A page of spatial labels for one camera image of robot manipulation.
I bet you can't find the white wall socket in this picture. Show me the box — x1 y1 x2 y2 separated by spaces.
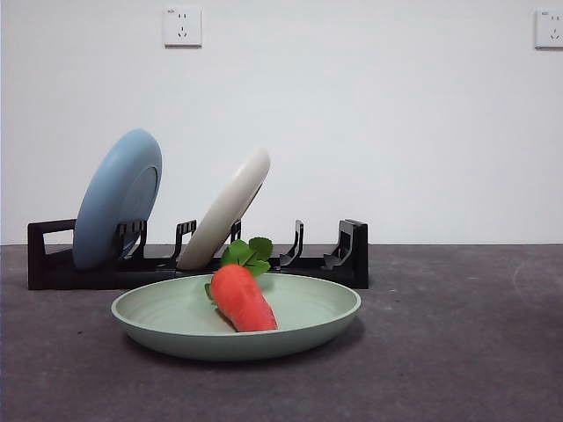
164 5 203 48
534 9 563 50

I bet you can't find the orange toy carrot with leaves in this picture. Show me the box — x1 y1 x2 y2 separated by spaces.
204 236 279 333

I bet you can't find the light green plate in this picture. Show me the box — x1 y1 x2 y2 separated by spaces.
110 273 362 362

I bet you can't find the cream white plate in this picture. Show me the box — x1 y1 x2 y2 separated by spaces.
176 147 271 270

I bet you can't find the light blue plate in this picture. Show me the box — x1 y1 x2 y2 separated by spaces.
72 127 163 271

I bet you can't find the black plate rack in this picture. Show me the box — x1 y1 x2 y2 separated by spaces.
26 218 369 291

